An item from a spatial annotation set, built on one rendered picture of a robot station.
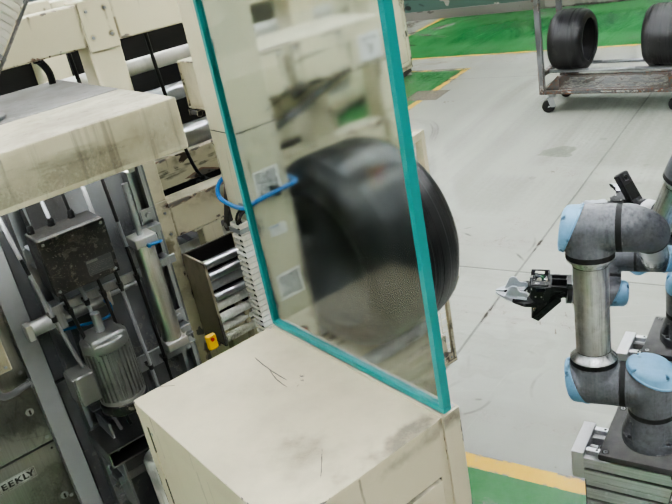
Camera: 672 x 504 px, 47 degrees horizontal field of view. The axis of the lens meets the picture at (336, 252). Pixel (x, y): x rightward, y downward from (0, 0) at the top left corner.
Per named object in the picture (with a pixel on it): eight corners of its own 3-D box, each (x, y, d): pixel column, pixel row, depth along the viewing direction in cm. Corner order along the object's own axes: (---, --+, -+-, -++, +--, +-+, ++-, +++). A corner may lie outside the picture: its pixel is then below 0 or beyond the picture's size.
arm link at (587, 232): (624, 416, 193) (620, 212, 174) (563, 410, 199) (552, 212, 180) (628, 391, 203) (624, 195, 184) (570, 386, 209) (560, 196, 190)
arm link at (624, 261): (636, 239, 220) (635, 278, 219) (595, 239, 225) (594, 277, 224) (634, 237, 213) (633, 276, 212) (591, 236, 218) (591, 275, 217)
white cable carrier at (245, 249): (278, 381, 213) (238, 225, 193) (268, 375, 216) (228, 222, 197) (291, 374, 215) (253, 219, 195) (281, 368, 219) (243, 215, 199)
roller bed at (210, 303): (226, 346, 246) (203, 264, 234) (204, 333, 257) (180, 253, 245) (276, 320, 256) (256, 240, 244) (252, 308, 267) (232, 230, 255)
